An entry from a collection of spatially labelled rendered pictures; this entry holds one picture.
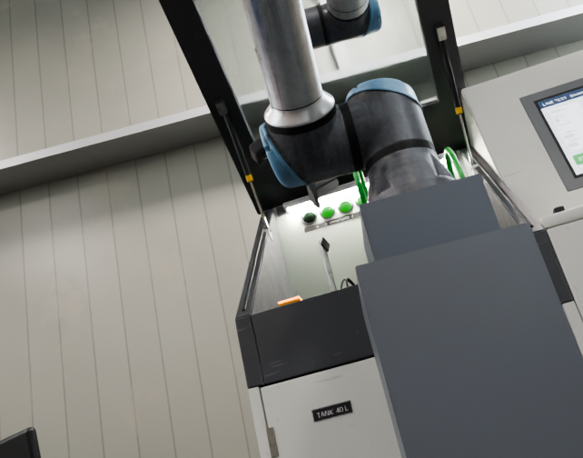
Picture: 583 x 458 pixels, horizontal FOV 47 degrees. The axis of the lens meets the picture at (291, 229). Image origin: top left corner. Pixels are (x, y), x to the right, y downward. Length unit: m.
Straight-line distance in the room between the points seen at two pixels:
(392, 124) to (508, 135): 0.89
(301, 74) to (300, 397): 0.71
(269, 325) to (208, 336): 2.47
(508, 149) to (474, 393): 1.12
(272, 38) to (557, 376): 0.59
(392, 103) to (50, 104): 4.12
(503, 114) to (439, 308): 1.16
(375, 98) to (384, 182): 0.14
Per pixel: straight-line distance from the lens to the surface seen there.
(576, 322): 1.45
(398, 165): 1.03
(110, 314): 4.20
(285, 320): 1.49
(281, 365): 1.48
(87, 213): 4.51
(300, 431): 1.45
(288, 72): 1.02
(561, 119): 1.96
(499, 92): 2.05
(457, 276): 0.91
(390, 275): 0.90
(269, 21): 1.00
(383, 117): 1.08
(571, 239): 1.50
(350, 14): 1.23
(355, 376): 1.44
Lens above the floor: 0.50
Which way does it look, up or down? 24 degrees up
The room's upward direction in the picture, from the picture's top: 13 degrees counter-clockwise
